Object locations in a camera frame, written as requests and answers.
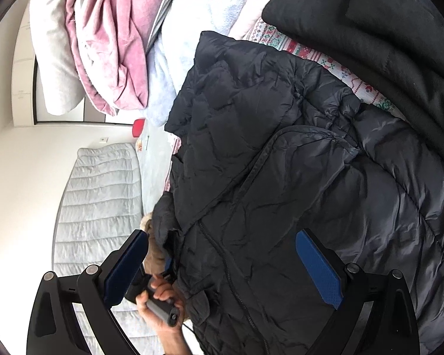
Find red small object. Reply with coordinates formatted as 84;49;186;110
132;119;145;139

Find light blue fleece blanket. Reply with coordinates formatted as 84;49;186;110
136;0;294;219

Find grey quilted headboard cover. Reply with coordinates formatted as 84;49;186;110
52;142;164;355

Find person left hand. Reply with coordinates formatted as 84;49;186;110
135;274;185;337

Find black quilted puffer jacket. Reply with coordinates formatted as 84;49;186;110
153;31;444;354

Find white grey sliding wardrobe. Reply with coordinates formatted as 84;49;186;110
8;0;108;127

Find christmas patterned knit blanket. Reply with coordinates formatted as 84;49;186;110
165;26;407;198

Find black folded garment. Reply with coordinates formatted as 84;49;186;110
262;0;444;158

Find pink velvet blanket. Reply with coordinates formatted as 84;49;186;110
65;0;172;116

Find brown folded blanket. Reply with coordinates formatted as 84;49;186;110
140;212;170;275

